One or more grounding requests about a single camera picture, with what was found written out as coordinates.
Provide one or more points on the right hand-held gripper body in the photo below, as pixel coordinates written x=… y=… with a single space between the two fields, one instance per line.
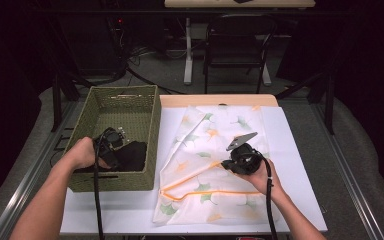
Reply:
x=246 y=160

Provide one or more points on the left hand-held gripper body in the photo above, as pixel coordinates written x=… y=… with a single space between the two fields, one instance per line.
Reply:
x=108 y=143

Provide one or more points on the black cloth garment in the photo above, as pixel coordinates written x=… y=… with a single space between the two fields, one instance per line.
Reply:
x=133 y=155

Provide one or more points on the green woven basket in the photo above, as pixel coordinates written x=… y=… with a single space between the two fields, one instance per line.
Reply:
x=130 y=110

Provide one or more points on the white leaf-print mesh laundry bag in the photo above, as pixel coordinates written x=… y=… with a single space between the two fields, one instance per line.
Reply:
x=196 y=203

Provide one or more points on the person's left hand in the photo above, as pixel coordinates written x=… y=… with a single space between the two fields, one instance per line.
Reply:
x=81 y=153

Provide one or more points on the person's right hand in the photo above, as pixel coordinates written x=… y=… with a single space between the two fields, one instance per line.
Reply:
x=266 y=181

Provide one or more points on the white table board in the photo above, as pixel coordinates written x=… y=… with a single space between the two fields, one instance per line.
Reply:
x=296 y=150

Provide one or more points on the black metal stand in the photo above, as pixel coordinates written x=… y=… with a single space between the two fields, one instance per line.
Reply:
x=329 y=110
x=56 y=106

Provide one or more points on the wooden desk with white legs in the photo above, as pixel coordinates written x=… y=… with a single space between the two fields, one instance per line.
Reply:
x=188 y=66

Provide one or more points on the black folding chair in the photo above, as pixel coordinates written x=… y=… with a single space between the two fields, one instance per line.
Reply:
x=235 y=50

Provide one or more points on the black device with red light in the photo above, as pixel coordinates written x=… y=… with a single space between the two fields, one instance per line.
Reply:
x=118 y=25

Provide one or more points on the aluminium rail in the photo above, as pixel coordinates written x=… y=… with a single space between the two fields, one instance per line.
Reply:
x=337 y=151
x=30 y=180

